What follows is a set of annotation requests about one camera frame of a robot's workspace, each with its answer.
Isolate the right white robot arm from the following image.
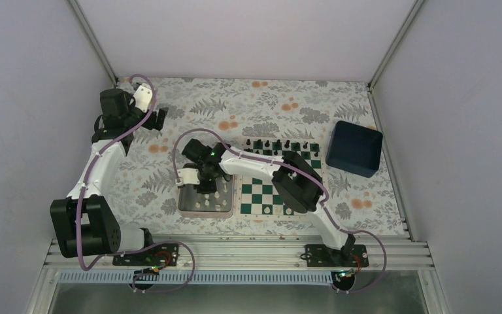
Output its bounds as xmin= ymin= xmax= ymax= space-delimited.
xmin=175 ymin=139 xmax=355 ymax=266

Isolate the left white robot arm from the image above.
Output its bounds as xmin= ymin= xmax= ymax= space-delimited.
xmin=50 ymin=84 xmax=163 ymax=265

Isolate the metal tray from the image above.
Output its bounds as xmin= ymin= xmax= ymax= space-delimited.
xmin=178 ymin=164 xmax=235 ymax=219

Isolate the green white chessboard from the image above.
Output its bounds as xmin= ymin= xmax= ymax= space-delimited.
xmin=236 ymin=137 xmax=327 ymax=220

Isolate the floral table mat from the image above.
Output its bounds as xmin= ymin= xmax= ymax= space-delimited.
xmin=103 ymin=77 xmax=408 ymax=237

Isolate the dark blue box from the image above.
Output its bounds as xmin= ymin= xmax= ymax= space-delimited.
xmin=326 ymin=121 xmax=383 ymax=178

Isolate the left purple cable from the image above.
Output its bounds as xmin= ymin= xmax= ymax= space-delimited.
xmin=74 ymin=73 xmax=196 ymax=296

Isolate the purple cable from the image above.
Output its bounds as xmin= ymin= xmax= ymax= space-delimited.
xmin=74 ymin=73 xmax=196 ymax=296
xmin=172 ymin=128 xmax=388 ymax=294

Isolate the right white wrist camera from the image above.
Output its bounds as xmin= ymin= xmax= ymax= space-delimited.
xmin=175 ymin=168 xmax=200 ymax=186

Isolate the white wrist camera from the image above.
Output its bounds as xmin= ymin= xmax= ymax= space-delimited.
xmin=133 ymin=84 xmax=153 ymax=113
xmin=175 ymin=168 xmax=200 ymax=186

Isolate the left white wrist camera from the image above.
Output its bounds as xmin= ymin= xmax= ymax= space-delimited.
xmin=133 ymin=84 xmax=153 ymax=113

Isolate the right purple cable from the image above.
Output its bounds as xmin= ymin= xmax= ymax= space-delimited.
xmin=172 ymin=128 xmax=388 ymax=294

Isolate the aluminium frame rail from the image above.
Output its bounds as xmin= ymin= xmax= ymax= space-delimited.
xmin=43 ymin=238 xmax=435 ymax=270

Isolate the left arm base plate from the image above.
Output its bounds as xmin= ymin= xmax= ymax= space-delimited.
xmin=112 ymin=243 xmax=179 ymax=268

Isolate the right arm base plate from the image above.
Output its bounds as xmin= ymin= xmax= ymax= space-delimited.
xmin=299 ymin=244 xmax=370 ymax=268

